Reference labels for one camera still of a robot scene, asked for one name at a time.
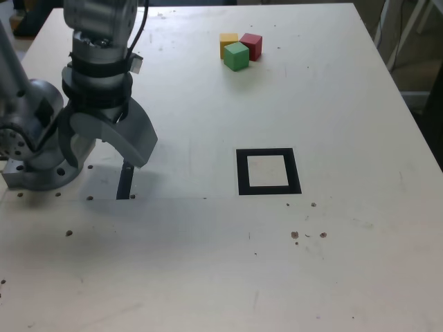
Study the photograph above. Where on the yellow cube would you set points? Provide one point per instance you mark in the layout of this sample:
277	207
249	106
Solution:
228	38

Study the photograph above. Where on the green cube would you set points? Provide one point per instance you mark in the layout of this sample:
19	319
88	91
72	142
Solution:
235	57

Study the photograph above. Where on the black tape strip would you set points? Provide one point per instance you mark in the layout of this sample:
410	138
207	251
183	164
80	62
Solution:
124	183

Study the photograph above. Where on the black tape square outline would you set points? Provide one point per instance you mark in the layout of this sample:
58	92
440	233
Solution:
242	173

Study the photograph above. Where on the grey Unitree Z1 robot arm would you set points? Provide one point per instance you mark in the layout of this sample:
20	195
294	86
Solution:
38	100

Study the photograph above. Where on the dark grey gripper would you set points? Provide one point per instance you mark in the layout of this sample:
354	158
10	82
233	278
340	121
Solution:
104	112

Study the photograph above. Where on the small grey wrist camera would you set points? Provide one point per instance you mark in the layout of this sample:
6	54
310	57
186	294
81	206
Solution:
137	65

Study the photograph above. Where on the red cube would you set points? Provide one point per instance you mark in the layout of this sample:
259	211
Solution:
254	43

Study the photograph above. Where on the white metal frame legs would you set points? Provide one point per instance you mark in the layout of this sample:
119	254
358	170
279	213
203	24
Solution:
427	19

